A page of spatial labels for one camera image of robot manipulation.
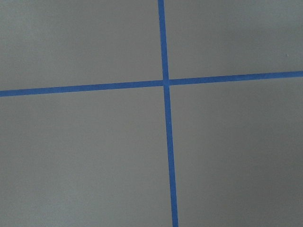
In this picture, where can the blue tape line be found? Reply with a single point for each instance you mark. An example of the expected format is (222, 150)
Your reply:
(71, 89)
(166, 118)

